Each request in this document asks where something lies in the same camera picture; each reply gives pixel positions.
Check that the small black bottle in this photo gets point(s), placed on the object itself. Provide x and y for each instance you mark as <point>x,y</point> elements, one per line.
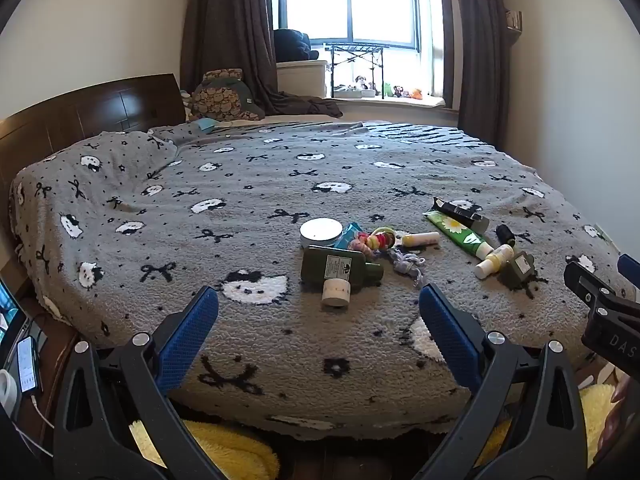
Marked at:
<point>505,234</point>

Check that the dark brown curtain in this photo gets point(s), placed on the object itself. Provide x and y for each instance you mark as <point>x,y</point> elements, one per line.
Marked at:
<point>480,40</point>
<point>230,30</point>

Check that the smartphone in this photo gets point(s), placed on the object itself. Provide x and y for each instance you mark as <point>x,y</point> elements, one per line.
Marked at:
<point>27,365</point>

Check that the yellow fluffy rug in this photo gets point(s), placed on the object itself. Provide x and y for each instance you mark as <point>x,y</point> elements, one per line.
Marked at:
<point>235,450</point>

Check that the green daisy print tube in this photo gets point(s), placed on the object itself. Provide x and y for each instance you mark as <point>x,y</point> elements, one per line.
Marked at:
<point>459,235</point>

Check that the dark wooden headboard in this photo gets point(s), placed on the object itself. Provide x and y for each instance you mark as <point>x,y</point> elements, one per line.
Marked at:
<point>85,110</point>

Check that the black folding rack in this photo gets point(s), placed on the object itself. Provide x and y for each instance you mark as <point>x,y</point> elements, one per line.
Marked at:
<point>357,62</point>

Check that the large dark green bottle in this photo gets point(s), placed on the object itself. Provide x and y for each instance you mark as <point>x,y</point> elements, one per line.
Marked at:
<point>337,267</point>

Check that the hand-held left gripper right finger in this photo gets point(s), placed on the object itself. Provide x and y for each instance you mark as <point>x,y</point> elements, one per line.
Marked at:
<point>450,340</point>

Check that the grey printed blanket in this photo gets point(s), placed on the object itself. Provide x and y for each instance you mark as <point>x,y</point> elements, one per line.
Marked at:
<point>250,180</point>

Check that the person's right hand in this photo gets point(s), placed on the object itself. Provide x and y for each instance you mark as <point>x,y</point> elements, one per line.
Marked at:
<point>625,410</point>

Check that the tablet screen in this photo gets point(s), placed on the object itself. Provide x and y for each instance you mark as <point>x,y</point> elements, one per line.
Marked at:
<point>7,317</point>

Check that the brown patterned pillow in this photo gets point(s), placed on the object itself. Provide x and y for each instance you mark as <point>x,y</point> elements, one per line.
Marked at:
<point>222,97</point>

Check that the wall shelf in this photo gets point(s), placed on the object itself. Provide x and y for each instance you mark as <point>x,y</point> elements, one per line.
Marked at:
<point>514,22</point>

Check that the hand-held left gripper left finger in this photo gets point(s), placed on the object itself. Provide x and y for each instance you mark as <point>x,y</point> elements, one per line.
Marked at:
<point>187,340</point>

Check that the dark bundled cloth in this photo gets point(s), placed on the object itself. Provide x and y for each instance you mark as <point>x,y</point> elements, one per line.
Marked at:
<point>292,45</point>

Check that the round metal cream tin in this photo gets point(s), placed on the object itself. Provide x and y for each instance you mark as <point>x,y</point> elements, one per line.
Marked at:
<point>321,232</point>

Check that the small dark green bottle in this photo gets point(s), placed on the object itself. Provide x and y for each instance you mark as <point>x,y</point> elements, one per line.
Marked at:
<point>517,270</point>

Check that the teal cloth item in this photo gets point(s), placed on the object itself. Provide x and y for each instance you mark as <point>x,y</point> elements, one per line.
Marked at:
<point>205,125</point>

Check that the small plush toys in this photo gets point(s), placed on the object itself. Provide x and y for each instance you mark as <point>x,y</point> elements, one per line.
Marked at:
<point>400,91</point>

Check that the window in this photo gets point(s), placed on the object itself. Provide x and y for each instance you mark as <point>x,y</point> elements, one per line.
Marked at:
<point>380,5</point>

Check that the black tube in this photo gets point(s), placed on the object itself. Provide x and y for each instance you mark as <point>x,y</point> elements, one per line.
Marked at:
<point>460,211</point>

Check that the wooden nightstand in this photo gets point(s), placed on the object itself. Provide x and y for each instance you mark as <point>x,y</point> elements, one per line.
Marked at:
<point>55,365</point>

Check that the small white jar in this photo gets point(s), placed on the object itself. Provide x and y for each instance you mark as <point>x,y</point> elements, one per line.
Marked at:
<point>335,294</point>

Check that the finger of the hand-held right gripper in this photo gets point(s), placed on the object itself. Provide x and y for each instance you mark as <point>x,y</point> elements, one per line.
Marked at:
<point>631,266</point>
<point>592,290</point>

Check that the small yellow white bottle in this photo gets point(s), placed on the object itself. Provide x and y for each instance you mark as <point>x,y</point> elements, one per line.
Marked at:
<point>492,261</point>
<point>421,239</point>

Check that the teal packet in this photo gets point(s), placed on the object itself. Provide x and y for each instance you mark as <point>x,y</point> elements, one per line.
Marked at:
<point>347,234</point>

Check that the dark brown cloth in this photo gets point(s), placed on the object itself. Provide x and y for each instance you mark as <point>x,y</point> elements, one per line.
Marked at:
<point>307,105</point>

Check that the white storage box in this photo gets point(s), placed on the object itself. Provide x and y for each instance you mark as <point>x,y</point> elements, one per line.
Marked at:
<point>302,77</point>

